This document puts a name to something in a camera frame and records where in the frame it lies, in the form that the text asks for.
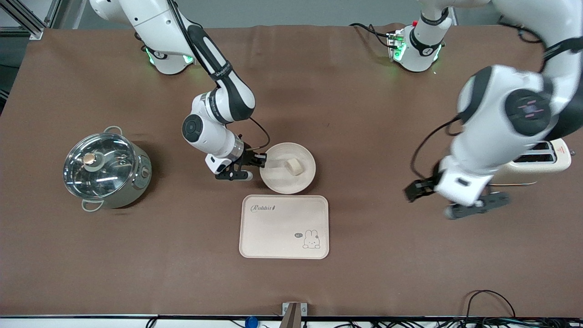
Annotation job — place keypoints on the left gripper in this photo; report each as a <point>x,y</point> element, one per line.
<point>422,186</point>

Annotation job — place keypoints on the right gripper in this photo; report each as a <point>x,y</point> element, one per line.
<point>249,157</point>

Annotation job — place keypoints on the round cream plate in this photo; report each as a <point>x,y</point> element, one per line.
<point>284,182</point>

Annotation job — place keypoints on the small pale bun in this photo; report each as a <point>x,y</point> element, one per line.
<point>294,166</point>

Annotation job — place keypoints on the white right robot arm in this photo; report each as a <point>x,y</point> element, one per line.
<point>214,105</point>

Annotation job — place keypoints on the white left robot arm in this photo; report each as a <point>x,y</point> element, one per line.
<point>510,114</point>

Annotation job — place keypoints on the cream rabbit print tray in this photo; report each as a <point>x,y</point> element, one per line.
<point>284,227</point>

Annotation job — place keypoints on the steel electric cooking pot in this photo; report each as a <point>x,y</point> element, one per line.
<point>139,177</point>

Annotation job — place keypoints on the brown table cover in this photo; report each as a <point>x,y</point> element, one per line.
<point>291,282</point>

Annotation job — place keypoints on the cream two-slot toaster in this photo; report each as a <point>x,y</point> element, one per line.
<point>553,161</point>

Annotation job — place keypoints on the glass pot lid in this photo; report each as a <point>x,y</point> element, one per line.
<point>100,166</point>

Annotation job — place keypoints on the blue round knob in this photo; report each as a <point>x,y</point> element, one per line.
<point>251,322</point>

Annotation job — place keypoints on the metal base connector bracket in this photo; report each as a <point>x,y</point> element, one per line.
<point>395,45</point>

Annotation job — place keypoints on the grey metal edge bracket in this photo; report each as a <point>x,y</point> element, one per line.
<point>294,312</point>

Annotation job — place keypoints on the aluminium frame profile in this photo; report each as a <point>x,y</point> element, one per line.
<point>27,18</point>

